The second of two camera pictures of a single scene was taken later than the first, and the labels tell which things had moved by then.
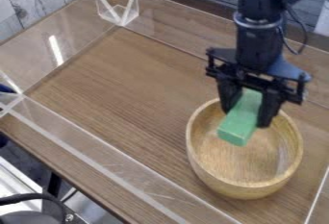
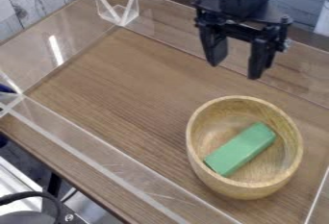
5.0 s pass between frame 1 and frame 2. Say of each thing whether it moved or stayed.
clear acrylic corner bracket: stayed
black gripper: moved
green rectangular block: moved
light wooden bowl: stayed
